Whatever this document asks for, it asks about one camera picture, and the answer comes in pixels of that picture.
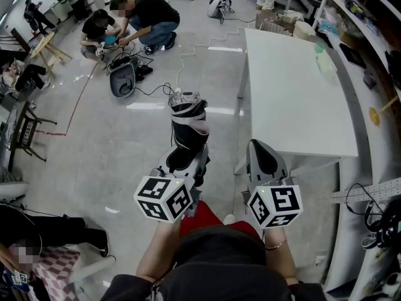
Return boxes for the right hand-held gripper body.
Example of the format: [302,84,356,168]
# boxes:
[241,174,304,230]

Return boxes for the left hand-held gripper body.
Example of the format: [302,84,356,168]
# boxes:
[133,167,208,224]

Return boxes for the black and white garment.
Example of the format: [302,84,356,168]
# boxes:
[168,92,211,152]

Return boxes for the person's left forearm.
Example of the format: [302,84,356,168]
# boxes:
[136,219,182,282]

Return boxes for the person's right forearm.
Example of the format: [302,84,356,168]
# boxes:
[263,227,298,285]

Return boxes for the person's red trousers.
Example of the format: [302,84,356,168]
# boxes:
[179,200,261,240]

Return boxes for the white table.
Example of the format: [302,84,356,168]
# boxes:
[237,28,360,175]

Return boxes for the person's black shirt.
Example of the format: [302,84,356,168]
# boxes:
[100,224,330,301]

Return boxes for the grey open machine shell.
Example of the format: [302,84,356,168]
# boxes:
[108,61,137,99]

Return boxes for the white shelf unit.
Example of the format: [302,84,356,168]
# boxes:
[313,0,401,181]

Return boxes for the pale green tissue packet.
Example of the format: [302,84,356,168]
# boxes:
[315,53,338,75]

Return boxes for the yellow round stand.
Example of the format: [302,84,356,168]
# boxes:
[368,95,400,127]

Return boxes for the checkered cloth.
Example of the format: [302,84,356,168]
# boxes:
[8,246,81,301]

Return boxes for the grey flat pouch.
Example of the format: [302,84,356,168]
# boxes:
[363,69,378,90]

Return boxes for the grey wicker basket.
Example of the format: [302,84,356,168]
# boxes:
[259,21,294,37]

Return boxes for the black flat tray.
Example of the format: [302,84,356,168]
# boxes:
[340,42,367,69]

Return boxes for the white plastic container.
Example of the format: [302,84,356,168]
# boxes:
[293,19,317,43]

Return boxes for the black wooden chair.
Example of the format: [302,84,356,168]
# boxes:
[6,100,58,172]

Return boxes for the blue plastic packet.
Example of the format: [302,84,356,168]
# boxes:
[319,20,338,37]

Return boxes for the brown cardboard box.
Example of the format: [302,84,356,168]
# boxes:
[338,26,355,46]

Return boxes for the white round robot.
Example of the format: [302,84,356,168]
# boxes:
[208,0,234,20]

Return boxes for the wooden stool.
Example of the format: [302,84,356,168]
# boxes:
[30,32,73,78]

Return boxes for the thin metal bracelet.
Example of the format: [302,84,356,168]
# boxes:
[264,239,288,251]

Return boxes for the white power cable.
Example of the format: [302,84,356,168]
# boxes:
[174,26,248,95]

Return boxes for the tangle of black cables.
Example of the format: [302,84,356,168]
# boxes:
[344,183,401,250]

